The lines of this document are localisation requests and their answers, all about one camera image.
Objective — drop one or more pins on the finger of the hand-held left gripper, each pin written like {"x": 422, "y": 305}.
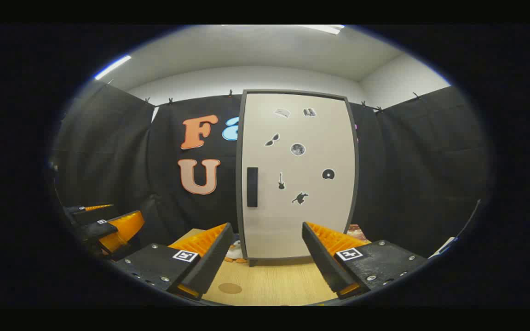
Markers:
{"x": 118, "y": 230}
{"x": 88, "y": 214}

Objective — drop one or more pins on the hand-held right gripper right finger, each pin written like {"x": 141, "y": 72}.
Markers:
{"x": 322, "y": 259}

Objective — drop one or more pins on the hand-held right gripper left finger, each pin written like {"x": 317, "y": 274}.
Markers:
{"x": 210, "y": 262}

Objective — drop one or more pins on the round brown coaster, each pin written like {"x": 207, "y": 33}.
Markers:
{"x": 230, "y": 288}

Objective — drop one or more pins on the grey cabinet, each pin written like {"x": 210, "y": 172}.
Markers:
{"x": 239, "y": 207}

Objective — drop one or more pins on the penguin plush toy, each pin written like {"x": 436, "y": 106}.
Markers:
{"x": 235, "y": 252}

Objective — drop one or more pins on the black backdrop cloth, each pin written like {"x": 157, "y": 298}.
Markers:
{"x": 407, "y": 161}

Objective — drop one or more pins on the black stand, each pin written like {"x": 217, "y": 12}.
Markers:
{"x": 469, "y": 218}

